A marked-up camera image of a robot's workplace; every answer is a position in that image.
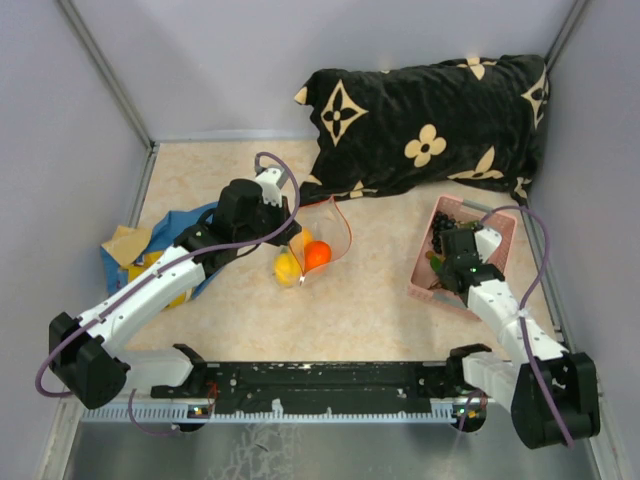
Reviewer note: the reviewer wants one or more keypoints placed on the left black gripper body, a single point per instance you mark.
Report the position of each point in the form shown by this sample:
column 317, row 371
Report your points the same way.
column 270, row 218

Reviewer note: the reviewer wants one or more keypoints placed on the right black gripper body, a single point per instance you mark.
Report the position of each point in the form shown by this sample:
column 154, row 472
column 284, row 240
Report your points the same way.
column 445, row 269

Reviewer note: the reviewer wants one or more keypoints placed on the brown longan bunch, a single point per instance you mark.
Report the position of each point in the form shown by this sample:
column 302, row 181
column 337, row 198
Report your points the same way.
column 436, row 260

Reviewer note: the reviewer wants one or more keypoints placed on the yellow lemon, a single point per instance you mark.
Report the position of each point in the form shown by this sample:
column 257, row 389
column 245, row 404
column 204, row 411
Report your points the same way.
column 287, row 270

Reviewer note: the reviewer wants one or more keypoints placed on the orange persimmon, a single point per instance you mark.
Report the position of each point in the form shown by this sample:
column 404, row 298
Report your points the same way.
column 317, row 254

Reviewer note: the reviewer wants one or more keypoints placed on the clear zip top bag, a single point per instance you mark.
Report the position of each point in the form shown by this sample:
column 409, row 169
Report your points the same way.
column 327, row 223

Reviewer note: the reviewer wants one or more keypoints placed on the orange peach fruit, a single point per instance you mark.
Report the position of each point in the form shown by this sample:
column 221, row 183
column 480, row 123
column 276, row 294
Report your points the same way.
column 301, row 240

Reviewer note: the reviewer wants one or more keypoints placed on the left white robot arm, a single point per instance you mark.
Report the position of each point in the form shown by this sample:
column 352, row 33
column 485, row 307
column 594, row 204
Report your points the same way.
column 88, row 353

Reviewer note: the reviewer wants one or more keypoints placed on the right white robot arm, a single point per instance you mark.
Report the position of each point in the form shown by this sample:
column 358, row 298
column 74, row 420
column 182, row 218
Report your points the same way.
column 550, row 392

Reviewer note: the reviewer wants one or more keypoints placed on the yellow blue cartoon bag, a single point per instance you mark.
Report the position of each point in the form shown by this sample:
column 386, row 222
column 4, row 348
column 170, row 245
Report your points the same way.
column 135, row 250

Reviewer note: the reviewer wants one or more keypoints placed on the pink plastic basket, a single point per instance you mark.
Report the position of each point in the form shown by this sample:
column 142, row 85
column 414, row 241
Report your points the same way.
column 422, row 283

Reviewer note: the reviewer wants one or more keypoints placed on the black grape bunch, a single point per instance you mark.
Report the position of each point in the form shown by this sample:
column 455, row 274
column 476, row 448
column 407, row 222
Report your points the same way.
column 440, row 223

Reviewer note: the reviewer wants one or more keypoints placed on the blue cloth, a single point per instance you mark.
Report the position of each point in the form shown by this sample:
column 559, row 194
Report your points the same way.
column 185, row 225

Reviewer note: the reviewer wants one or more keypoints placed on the black floral pillow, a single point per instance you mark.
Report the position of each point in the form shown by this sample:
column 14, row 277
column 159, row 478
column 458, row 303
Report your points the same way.
column 476, row 121

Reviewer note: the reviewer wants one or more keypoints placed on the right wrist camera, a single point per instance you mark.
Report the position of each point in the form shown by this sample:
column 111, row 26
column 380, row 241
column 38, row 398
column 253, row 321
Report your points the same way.
column 487, row 241

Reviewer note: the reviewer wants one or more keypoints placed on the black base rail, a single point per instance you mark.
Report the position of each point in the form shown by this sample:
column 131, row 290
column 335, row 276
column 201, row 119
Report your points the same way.
column 359, row 388

